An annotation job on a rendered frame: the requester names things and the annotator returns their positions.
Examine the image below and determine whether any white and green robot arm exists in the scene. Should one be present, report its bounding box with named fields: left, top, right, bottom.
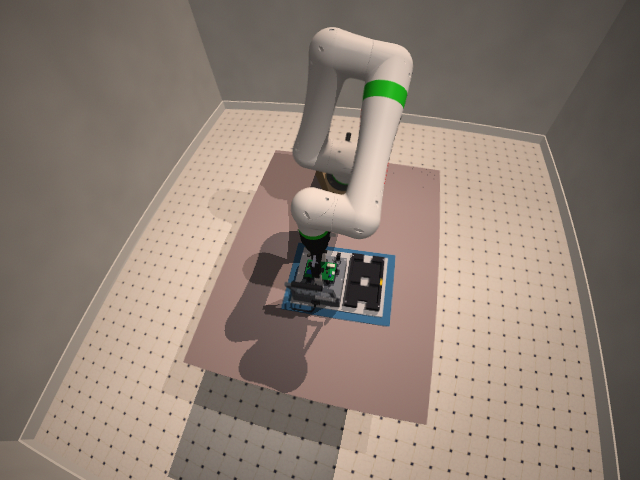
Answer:
left=291, top=27, right=413, bottom=249

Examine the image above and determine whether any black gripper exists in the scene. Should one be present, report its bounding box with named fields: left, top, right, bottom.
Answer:
left=305, top=244, right=328, bottom=282

